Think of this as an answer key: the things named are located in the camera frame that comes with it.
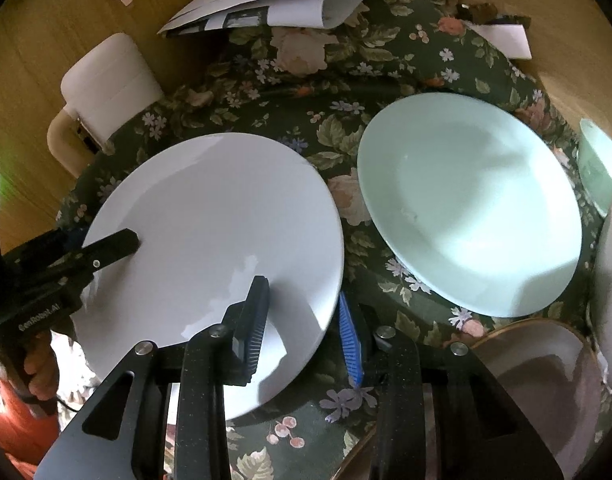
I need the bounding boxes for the floral tablecloth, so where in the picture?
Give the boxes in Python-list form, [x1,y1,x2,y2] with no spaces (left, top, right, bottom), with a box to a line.
[56,0,612,480]

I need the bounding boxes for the light green plate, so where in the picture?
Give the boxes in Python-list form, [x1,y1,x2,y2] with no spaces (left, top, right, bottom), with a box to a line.
[357,91,583,319]

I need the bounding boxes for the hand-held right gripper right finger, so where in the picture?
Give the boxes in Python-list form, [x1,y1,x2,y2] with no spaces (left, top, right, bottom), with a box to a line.
[338,292,567,480]

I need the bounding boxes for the small brown object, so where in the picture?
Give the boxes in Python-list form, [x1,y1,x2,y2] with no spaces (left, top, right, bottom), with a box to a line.
[456,2,498,24]

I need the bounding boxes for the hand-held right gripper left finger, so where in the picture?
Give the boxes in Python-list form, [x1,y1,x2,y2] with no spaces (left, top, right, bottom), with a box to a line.
[33,275,271,480]

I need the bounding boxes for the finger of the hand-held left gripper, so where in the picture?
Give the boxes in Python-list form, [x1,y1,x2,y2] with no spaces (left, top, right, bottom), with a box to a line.
[60,228,140,276]

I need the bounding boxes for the light green bowl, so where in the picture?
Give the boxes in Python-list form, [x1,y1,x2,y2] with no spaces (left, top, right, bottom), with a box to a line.
[577,117,612,218]

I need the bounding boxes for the white box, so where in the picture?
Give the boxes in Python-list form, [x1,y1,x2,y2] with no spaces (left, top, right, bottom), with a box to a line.
[470,21,533,59]

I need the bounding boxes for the person's left forearm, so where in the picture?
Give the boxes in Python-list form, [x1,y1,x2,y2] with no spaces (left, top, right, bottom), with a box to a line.
[0,377,61,463]

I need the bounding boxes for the person's left hand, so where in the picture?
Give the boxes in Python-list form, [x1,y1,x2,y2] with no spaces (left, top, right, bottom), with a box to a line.
[22,332,62,418]

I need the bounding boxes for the gold-rimmed white dish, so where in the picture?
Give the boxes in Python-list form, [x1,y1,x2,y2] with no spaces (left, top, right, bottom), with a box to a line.
[336,317,609,480]

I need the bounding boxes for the white plate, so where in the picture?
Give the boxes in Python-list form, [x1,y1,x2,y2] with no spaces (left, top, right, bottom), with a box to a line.
[80,132,345,421]

